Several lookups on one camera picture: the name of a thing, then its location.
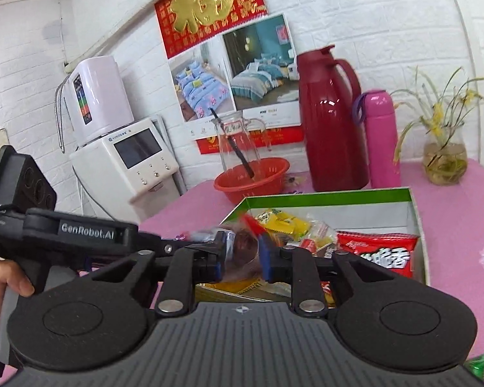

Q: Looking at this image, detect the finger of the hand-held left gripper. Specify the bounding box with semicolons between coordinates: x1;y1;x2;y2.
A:
136;231;220;257

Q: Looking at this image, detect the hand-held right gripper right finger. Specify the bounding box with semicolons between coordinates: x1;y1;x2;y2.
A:
260;237;393;317

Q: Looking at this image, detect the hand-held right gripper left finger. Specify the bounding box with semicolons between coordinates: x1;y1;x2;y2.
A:
89;231;228;317

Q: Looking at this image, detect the clear-wrapped snack packet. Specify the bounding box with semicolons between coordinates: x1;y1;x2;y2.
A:
222;215;269;285

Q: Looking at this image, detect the green-rimmed white cardboard box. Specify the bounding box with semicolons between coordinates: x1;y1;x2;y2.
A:
220;186;430;304

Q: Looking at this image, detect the person's left hand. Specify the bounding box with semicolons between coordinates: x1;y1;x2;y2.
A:
0;259;35;325

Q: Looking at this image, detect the yellow foil packet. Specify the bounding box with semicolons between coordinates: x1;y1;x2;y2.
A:
196;277;292;303

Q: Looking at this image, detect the yellow snack packet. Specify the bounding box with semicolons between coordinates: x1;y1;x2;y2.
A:
254;208;311;246

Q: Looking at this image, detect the clear wrapped snack packet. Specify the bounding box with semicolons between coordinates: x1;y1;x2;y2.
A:
302;220;339;259

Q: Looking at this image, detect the red plastic basin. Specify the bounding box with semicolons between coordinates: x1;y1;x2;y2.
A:
214;158;291;205

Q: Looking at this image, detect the white water dispenser with screen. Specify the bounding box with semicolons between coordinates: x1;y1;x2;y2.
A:
69;116;186;214

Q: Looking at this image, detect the large red snack packet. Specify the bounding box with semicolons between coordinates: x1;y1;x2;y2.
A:
336;231;419;278

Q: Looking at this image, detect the dark stirring stick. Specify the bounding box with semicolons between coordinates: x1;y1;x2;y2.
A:
210;109;256;179

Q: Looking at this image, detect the clear glass pitcher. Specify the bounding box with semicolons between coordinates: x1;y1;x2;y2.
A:
213;111;272;178

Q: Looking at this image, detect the dark red thermos jug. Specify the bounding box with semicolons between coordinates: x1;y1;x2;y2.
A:
296;44;371;192

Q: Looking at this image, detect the white water purifier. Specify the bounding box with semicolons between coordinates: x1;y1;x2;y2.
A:
62;56;135;148

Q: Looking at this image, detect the pink bottle with purple lid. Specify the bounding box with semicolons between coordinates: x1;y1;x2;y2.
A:
352;90;402;189

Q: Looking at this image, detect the pink floral tablecloth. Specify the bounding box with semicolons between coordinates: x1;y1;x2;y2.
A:
139;158;484;375

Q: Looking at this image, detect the glass vase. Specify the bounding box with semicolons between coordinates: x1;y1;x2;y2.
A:
423;129;469;186

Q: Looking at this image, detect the yellow flowering plant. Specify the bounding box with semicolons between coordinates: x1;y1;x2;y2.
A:
393;65;484;162

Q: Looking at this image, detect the metal flexible hose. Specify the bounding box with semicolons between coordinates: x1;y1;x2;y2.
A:
54;76;72;154

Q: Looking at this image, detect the wall calendar poster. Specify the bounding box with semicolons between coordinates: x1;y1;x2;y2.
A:
148;0;303;154

